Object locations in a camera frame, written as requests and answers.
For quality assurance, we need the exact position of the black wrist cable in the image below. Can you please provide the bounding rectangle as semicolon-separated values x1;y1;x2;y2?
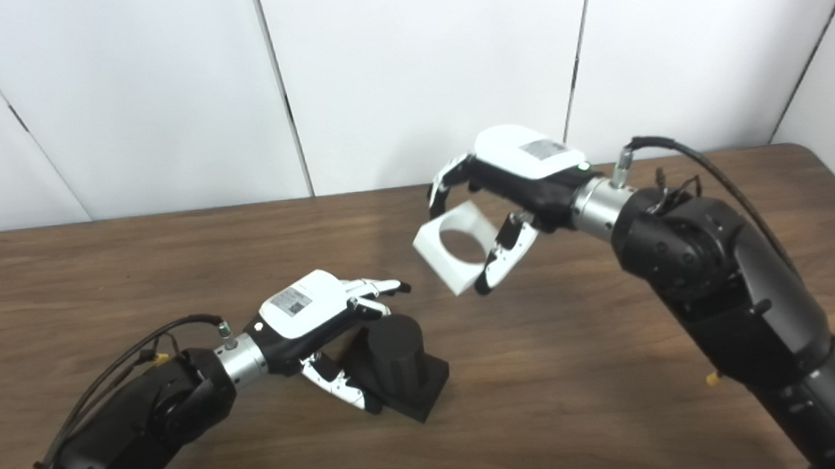
607;120;835;402
0;311;247;469

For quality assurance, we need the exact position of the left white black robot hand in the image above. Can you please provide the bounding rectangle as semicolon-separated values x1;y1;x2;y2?
241;262;421;420

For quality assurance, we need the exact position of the white square piece with hole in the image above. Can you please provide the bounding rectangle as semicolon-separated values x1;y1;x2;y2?
409;198;504;300

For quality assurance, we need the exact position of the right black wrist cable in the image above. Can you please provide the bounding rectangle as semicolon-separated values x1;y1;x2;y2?
607;120;835;402

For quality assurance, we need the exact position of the black peg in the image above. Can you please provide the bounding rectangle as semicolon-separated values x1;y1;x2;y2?
335;309;454;430

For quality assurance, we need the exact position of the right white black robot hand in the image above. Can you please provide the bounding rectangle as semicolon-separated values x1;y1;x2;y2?
422;118;607;300

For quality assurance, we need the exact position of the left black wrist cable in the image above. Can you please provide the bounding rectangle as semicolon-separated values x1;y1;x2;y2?
0;311;247;469

